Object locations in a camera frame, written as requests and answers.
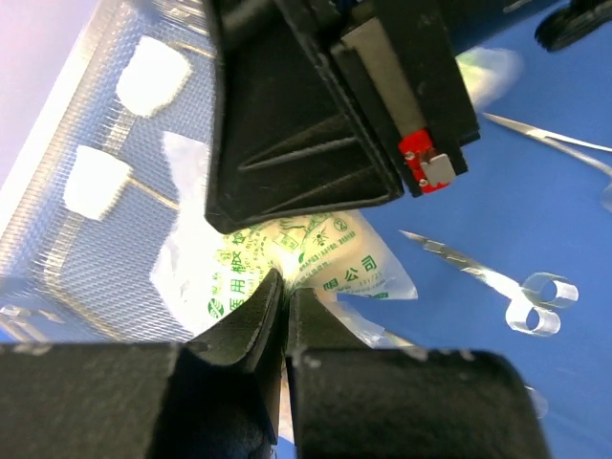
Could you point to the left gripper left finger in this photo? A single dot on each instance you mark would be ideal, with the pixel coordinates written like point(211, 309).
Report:
point(215, 396)

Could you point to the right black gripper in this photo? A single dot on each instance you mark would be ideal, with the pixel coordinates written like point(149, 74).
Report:
point(320, 109)

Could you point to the white gauze roll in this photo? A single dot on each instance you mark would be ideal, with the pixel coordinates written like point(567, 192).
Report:
point(154, 76)
point(95, 182)

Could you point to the blue surgical drape cloth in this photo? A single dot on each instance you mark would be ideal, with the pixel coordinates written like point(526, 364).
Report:
point(522, 208)

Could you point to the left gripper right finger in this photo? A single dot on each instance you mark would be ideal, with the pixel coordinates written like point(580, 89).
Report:
point(351, 401)

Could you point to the straight steel scissors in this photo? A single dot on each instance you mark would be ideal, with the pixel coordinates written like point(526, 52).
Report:
point(533, 304)

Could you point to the steel surgical scissors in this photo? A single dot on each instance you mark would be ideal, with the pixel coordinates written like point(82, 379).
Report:
point(557, 141)

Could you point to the steel mesh instrument tray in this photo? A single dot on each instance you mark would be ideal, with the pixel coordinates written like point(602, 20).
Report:
point(82, 279)

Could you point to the green paper packet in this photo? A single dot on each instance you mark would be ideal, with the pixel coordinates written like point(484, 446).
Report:
point(202, 275)

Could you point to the cream gauze pack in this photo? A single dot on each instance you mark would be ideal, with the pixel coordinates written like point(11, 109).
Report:
point(488, 74)

